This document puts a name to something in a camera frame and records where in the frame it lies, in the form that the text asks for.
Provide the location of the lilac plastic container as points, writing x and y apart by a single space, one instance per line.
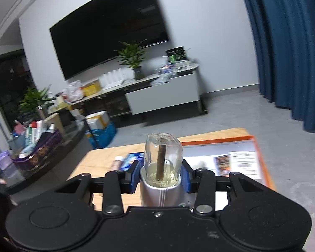
5 160

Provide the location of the purple patterned box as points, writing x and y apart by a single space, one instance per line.
42 149

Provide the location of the green black box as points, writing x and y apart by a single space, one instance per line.
176 54

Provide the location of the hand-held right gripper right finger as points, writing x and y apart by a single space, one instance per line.
185 178

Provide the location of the dark display cabinet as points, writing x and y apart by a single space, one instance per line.
10 84

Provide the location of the white router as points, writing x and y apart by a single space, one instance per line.
115 77

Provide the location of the blue plastic bag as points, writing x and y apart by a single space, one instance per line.
105 136

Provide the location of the red blue card box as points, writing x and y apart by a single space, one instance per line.
222 165

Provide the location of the green potted plant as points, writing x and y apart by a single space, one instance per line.
132 55

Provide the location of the dark glass coffee table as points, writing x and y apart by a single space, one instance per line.
55 160

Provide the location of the black wall television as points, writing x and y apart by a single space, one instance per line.
107 26

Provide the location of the blue curtain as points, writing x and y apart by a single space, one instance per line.
291 44

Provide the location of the brown cardboard box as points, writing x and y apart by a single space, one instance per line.
55 123

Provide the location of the white yellow cardboard box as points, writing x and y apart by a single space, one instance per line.
97 120

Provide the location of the white red plastic bag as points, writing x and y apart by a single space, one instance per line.
73 92

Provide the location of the pink cosmetic tube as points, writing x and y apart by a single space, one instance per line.
116 163

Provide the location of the clear plastic bags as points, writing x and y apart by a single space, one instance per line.
162 74

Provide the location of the white television cabinet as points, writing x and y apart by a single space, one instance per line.
162 94

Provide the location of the white plug-in heater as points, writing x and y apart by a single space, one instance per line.
152 195

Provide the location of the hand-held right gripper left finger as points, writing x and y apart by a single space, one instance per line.
135 176

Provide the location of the orange white box lid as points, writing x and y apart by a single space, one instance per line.
202 151

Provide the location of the plant in metal pot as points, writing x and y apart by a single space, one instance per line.
35 99

